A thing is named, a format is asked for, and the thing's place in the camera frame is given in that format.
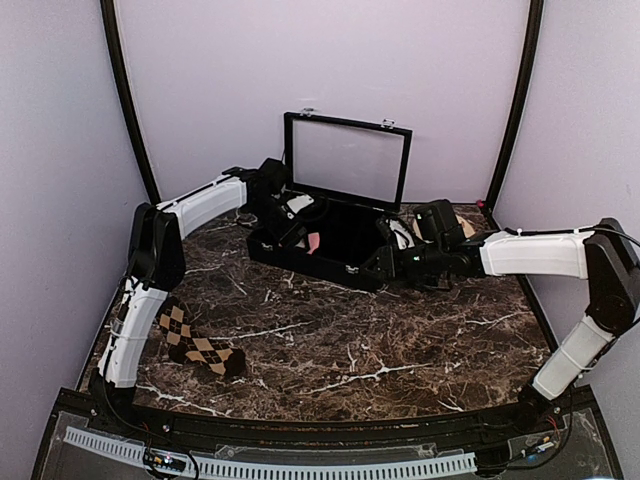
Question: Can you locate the black frame post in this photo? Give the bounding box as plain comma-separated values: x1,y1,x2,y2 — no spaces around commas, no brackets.
99,0,161,204
484,0,545,216

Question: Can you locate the white slotted cable duct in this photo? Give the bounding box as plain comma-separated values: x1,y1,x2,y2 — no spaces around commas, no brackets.
63,427,477,479

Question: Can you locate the small circuit board with leds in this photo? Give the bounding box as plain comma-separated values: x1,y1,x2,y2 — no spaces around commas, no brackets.
143,450,187,473

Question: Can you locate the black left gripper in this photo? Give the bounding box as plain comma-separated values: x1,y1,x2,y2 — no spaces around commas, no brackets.
248,197,310,254

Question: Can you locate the black left frame post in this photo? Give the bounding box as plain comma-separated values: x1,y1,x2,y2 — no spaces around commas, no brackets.
99,0,161,204

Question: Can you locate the pink teal patterned sock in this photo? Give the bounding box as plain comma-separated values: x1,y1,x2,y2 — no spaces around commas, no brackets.
296,232,321,255

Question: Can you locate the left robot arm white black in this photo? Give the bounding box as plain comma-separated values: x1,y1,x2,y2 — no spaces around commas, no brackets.
90,167,318,436

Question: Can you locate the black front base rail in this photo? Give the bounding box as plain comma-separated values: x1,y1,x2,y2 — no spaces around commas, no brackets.
32,387,623,479

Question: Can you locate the black right frame post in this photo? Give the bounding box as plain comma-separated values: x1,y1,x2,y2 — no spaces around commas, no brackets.
484,0,545,216

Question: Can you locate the black display case glass lid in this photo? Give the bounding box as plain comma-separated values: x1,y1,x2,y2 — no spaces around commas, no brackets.
245,111,414,293

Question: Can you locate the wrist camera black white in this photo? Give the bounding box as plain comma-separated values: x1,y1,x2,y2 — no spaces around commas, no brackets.
377,198,461,251
254,158,330,223

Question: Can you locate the brown argyle sock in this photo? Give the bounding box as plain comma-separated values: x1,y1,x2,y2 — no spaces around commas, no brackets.
156,296,246,379

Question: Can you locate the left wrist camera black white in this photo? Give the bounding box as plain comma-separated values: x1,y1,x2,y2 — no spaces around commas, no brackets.
254,158,330,223

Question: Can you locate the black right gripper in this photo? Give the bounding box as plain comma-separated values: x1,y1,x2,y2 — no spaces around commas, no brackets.
361,239,446,281

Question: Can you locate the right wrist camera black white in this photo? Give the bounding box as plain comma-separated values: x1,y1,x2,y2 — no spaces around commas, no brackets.
377,198,461,251

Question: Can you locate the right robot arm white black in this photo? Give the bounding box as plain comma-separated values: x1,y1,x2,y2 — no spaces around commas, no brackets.
360,214,639,434

